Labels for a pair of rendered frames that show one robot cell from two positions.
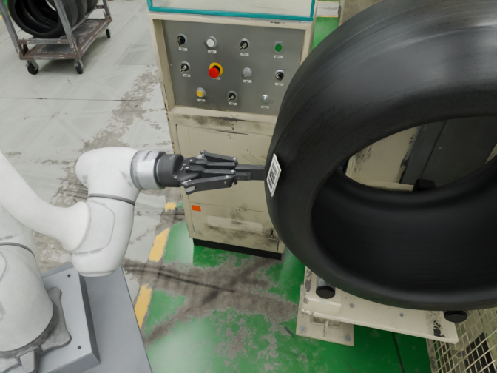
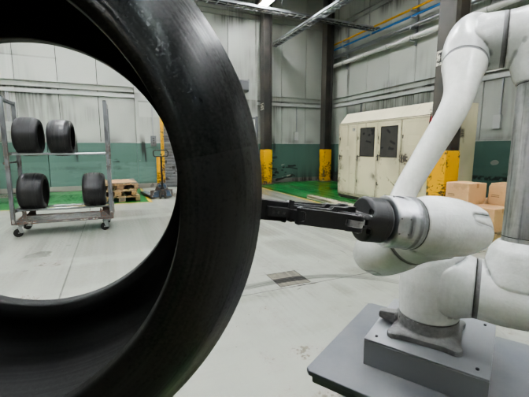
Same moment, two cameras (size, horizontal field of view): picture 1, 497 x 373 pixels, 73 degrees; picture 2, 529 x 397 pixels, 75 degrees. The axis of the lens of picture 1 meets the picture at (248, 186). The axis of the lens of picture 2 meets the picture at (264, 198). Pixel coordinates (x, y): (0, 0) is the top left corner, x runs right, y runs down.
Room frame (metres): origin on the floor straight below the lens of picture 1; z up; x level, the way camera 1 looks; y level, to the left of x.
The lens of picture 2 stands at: (0.99, -0.24, 1.24)
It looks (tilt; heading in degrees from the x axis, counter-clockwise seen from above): 8 degrees down; 154
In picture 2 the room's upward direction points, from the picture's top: straight up
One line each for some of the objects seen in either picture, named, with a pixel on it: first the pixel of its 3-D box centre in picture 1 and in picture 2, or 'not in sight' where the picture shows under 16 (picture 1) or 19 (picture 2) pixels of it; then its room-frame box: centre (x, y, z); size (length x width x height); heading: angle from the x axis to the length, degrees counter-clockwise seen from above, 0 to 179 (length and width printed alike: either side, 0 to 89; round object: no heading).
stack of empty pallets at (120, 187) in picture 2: not in sight; (120, 190); (-8.13, 0.29, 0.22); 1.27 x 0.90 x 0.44; 178
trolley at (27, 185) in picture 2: not in sight; (62, 166); (-4.96, -0.66, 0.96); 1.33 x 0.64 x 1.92; 86
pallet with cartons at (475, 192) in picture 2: not in sight; (494, 207); (-1.97, 5.05, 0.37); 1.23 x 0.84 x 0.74; 88
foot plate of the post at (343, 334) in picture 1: (325, 311); not in sight; (0.80, -0.38, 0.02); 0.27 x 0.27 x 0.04; 78
